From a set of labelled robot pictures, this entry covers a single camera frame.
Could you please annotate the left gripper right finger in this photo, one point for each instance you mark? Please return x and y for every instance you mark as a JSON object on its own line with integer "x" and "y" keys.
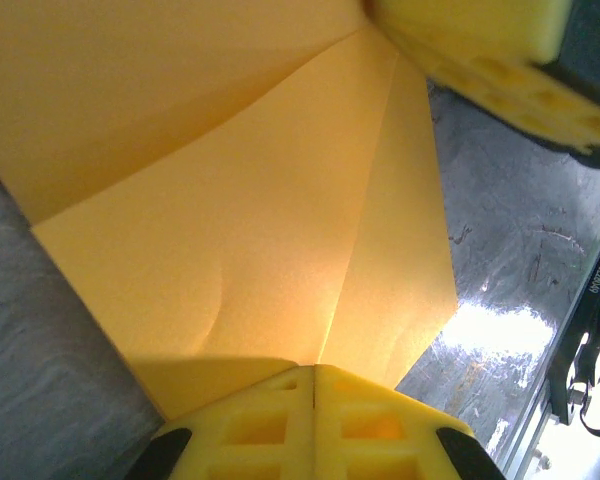
{"x": 380, "y": 435}

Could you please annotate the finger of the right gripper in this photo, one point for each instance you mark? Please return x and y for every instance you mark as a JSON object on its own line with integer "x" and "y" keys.
{"x": 530, "y": 100}
{"x": 470, "y": 25}

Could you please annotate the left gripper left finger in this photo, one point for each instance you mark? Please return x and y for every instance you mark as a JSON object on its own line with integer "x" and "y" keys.
{"x": 260, "y": 435}

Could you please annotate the orange paper sheet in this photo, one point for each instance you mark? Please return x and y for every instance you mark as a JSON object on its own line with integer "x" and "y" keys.
{"x": 230, "y": 200}

